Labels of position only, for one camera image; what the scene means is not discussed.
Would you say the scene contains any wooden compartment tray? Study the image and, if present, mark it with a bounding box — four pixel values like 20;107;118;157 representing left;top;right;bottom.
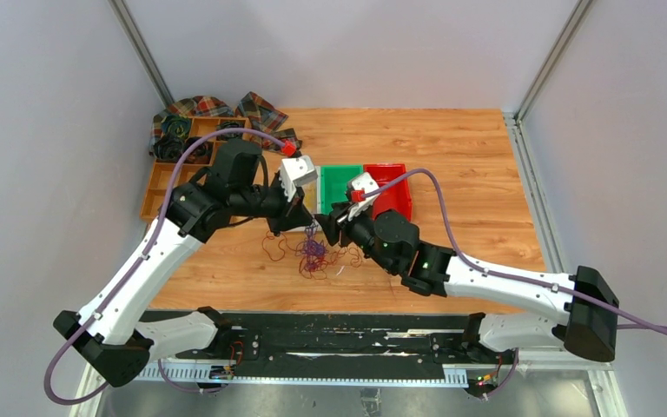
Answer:
140;116;251;223

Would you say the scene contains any rolled dark tie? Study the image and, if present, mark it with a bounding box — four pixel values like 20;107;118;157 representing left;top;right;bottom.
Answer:
152;134;185;162
161;114;192;139
216;120;245;141
185;136;213;164

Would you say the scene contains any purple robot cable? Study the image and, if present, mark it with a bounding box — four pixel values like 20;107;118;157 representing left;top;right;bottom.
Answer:
352;168;667;400
43;127;299;407

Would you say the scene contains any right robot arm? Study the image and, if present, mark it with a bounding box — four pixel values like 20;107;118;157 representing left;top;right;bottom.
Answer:
315;209;619;362

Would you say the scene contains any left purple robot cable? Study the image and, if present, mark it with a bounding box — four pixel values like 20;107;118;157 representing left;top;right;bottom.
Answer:
43;127;299;407

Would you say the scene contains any green plastic bin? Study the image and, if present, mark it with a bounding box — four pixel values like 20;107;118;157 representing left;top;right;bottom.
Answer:
319;164;364;215

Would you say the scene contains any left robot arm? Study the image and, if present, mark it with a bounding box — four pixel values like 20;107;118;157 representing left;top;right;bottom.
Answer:
54;139;317;387

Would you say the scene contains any plaid cloth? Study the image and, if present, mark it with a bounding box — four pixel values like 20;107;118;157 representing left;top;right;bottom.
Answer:
149;91;303;156

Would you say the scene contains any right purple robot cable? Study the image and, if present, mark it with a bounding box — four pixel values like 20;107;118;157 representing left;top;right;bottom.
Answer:
352;168;667;400

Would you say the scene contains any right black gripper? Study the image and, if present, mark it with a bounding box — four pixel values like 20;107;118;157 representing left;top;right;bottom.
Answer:
314;201;396;275

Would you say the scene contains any white plastic bin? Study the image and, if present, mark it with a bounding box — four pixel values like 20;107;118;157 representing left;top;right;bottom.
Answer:
288;165;320;233

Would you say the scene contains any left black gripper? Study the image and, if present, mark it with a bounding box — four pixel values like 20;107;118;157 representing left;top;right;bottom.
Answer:
231;173;314;236

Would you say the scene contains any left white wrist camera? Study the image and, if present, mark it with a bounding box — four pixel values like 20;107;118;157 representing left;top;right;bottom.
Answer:
279;155;318;202

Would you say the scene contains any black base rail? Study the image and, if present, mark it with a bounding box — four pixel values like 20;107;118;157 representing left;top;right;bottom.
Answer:
137;310;582;381

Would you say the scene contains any red plastic bin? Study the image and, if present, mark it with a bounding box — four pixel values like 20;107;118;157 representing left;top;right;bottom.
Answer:
363;163;413;221

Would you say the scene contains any red cable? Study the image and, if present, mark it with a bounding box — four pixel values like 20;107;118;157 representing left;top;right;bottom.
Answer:
261;229;367;282

